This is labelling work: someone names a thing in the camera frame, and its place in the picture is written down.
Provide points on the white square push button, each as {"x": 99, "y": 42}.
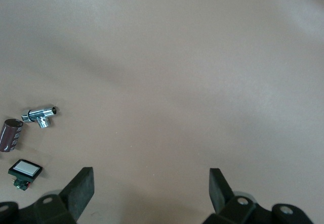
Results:
{"x": 25, "y": 168}

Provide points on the brown cylindrical capacitor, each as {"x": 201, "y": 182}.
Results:
{"x": 10, "y": 135}

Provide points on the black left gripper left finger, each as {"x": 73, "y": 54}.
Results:
{"x": 78, "y": 193}

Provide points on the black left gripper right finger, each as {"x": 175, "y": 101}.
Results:
{"x": 220, "y": 193}

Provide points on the chrome angle valve fitting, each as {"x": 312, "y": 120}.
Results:
{"x": 40, "y": 112}

